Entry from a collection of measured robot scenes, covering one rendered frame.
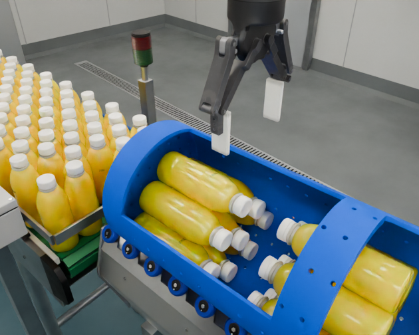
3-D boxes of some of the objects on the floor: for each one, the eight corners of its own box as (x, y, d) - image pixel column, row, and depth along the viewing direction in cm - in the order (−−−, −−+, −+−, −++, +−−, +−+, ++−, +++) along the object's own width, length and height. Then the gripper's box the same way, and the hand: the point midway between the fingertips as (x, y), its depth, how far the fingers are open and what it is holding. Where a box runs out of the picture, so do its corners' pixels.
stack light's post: (165, 290, 194) (144, 82, 130) (160, 285, 196) (136, 80, 132) (171, 285, 196) (153, 79, 133) (165, 280, 198) (145, 76, 135)
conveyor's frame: (112, 439, 141) (54, 277, 89) (-61, 229, 228) (-141, 87, 176) (199, 343, 170) (195, 181, 118) (17, 191, 258) (-31, 59, 206)
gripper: (217, 10, 40) (215, 179, 52) (329, -22, 55) (307, 113, 67) (165, 0, 44) (175, 158, 56) (284, -28, 59) (271, 101, 71)
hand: (247, 127), depth 61 cm, fingers open, 13 cm apart
